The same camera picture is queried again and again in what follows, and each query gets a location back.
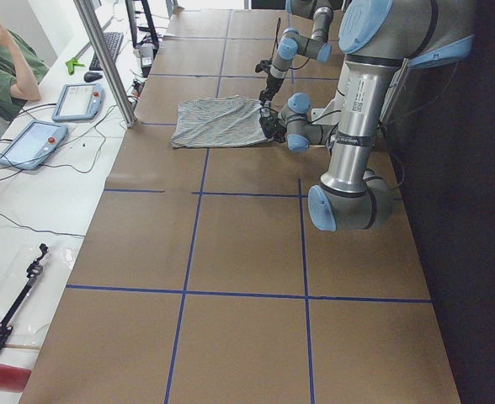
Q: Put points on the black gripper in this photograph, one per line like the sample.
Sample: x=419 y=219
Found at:
x=271 y=86
x=278 y=130

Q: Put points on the striped polo shirt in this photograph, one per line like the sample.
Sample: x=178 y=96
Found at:
x=218 y=122

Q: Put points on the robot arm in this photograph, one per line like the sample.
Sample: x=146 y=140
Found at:
x=292 y=43
x=377 y=38

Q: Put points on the black box with label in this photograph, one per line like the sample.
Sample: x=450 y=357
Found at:
x=147 y=52

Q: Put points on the black computer mouse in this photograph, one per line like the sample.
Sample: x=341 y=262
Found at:
x=92 y=76

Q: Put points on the upper teach pendant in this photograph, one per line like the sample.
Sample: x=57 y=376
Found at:
x=79 y=102

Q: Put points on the teach pendant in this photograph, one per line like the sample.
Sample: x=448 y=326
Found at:
x=34 y=144
x=79 y=102

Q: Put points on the green plastic clamp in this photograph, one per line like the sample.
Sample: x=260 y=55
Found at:
x=72 y=64

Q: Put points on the lower teach pendant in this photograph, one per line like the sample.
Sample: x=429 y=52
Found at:
x=34 y=144

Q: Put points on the person in green shirt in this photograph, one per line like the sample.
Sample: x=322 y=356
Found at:
x=21 y=72

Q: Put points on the clear plastic sheet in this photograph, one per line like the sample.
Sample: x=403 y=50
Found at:
x=32 y=319

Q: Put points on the black folded tripod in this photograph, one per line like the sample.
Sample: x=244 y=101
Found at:
x=33 y=272

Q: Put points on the red cylinder object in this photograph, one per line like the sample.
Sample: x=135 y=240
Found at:
x=13 y=379

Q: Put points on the aluminium frame post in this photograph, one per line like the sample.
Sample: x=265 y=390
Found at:
x=96 y=38

